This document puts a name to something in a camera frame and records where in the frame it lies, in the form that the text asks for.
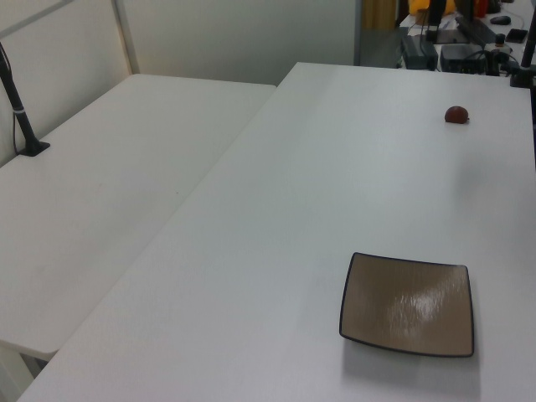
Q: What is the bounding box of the black electronics box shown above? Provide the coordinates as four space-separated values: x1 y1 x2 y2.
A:
439 44 490 75

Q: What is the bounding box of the grey metal frame post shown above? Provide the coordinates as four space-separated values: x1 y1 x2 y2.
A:
111 0 141 77

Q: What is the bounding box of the thin black pole cable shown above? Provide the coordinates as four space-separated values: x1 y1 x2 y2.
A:
11 111 21 157

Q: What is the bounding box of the yellow object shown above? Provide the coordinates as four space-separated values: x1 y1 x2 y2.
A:
408 0 457 16

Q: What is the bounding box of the black monitor stand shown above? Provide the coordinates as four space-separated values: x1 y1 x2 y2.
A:
425 0 448 43

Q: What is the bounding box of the black power supply box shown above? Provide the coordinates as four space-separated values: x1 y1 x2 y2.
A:
400 36 439 70

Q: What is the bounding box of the black camera pole with base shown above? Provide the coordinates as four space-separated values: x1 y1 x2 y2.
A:
0 41 51 158

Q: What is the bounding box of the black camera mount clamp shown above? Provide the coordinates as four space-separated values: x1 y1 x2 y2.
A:
508 24 536 89

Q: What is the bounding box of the white side table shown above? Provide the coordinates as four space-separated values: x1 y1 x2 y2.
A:
0 73 277 359

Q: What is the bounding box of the square brown ceramic plate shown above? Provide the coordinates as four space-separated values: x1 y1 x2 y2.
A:
338 251 476 358

